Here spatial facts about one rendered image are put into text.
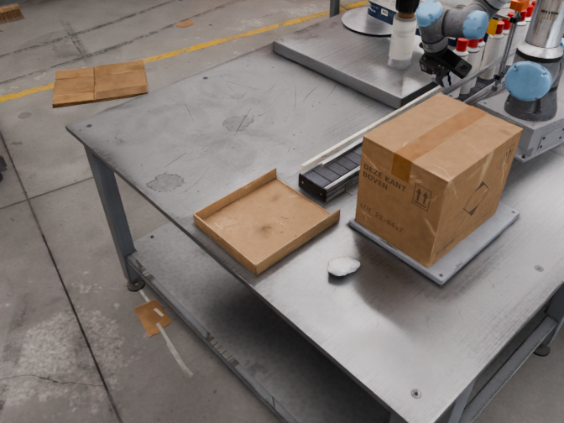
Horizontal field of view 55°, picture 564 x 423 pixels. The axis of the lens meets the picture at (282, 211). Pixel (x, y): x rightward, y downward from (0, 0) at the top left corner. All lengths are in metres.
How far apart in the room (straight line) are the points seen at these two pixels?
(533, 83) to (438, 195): 0.52
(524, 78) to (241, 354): 1.24
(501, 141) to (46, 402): 1.78
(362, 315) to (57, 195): 2.18
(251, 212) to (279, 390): 0.64
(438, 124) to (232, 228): 0.59
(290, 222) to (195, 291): 0.77
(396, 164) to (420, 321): 0.36
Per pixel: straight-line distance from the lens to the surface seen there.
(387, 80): 2.06
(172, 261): 2.26
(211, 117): 1.93
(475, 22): 1.65
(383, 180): 1.31
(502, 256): 1.48
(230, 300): 2.09
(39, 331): 2.49
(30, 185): 3.27
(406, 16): 2.08
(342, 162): 1.61
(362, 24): 2.47
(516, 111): 1.81
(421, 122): 1.37
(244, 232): 1.45
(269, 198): 1.55
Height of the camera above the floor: 1.83
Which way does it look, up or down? 41 degrees down
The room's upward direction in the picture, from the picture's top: 1 degrees counter-clockwise
